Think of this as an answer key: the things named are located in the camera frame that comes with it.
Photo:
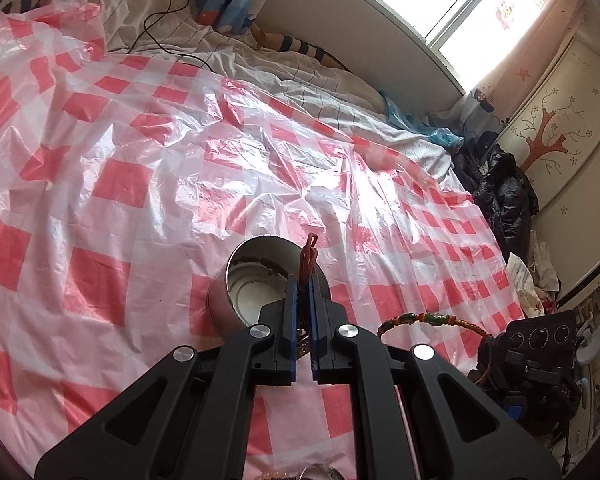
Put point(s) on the pink checked plastic sheet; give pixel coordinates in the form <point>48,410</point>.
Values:
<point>130,185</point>

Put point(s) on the silver bangle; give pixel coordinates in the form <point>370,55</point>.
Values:
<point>325,471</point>

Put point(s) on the pile of clothes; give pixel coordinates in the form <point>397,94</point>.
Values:
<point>530,280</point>

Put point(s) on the tree print wardrobe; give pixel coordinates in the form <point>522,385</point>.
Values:
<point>570,160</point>

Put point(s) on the blue plastic bag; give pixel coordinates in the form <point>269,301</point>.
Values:
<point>440,135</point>

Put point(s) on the striped plush toy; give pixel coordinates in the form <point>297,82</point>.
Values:
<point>300,45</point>

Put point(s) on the pink curtain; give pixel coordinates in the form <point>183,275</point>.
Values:
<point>545,35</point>

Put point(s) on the round steel tin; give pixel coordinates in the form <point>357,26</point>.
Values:
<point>250,270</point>

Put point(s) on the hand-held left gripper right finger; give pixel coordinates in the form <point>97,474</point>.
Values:
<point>314,312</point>

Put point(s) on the black jacket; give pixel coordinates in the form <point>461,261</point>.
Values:
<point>505,195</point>

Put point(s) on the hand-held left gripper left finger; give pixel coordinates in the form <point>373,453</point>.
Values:
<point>292,312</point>

